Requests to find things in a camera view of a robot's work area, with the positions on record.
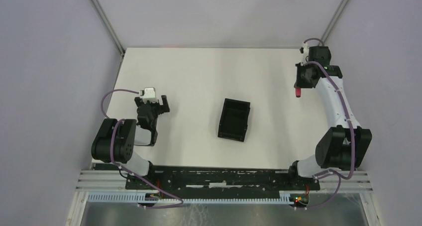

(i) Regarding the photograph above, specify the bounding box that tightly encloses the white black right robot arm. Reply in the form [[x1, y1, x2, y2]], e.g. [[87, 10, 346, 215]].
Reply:
[[287, 42, 372, 190]]

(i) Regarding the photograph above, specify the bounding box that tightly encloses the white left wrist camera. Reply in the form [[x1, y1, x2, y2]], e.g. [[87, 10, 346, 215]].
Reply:
[[139, 87, 156, 99]]

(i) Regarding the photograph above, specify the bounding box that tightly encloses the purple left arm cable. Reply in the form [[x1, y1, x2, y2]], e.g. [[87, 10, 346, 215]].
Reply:
[[100, 89, 184, 210]]

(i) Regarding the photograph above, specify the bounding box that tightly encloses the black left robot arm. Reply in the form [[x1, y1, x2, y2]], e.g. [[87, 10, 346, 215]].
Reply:
[[91, 95, 170, 190]]

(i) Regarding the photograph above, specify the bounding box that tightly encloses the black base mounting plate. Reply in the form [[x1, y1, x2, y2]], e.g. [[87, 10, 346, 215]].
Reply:
[[145, 165, 320, 200]]

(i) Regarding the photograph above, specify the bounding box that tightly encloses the aluminium corner post left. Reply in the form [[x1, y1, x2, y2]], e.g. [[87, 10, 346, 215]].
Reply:
[[89, 0, 125, 58]]

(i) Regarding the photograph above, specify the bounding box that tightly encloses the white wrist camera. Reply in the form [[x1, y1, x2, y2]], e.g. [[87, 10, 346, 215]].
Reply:
[[299, 43, 309, 55], [139, 87, 156, 99]]

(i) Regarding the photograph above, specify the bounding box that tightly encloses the aluminium frame rail front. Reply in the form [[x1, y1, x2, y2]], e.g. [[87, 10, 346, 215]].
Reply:
[[76, 170, 374, 194]]

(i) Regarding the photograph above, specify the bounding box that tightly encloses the aluminium corner post right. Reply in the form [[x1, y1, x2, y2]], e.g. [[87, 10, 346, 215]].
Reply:
[[321, 0, 351, 43]]

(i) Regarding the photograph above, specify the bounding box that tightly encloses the black plastic bin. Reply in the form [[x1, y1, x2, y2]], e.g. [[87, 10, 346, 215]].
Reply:
[[217, 98, 250, 142]]

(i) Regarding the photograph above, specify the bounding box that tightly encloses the red handled screwdriver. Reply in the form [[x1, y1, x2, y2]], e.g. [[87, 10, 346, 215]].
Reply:
[[295, 88, 302, 98]]

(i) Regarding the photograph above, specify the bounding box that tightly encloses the white slotted cable duct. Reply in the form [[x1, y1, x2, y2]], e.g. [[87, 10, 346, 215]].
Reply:
[[87, 192, 294, 205]]

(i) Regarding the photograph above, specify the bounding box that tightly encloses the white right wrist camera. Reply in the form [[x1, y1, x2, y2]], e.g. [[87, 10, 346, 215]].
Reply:
[[299, 43, 309, 55]]

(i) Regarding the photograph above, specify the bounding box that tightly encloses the aluminium corner post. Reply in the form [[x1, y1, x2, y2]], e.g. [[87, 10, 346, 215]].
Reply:
[[89, 0, 125, 58], [321, 0, 351, 43]]

